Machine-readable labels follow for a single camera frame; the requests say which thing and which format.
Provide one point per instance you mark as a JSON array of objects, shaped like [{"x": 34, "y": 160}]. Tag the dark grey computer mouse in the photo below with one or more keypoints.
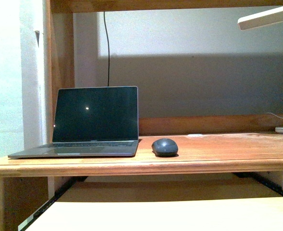
[{"x": 165, "y": 147}]

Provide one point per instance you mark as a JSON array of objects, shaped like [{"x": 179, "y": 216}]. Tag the grey open laptop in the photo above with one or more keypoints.
[{"x": 92, "y": 122}]

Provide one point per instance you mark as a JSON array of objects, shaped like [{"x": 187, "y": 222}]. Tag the wooden desk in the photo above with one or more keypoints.
[{"x": 202, "y": 146}]

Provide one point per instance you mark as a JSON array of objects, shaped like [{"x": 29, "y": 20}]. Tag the pull-out keyboard tray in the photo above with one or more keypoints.
[{"x": 164, "y": 207}]

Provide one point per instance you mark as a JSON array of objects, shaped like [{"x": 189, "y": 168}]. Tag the white desk lamp head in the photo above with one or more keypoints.
[{"x": 261, "y": 19}]

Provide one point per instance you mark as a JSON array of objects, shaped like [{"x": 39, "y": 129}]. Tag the left black drawer rail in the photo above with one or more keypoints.
[{"x": 64, "y": 187}]

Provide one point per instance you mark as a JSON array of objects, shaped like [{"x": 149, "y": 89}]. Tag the black drawer rail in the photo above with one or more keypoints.
[
  {"x": 64, "y": 187},
  {"x": 260, "y": 179}
]

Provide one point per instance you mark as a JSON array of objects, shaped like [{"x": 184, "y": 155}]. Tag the right black drawer rail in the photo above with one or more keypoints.
[{"x": 260, "y": 179}]

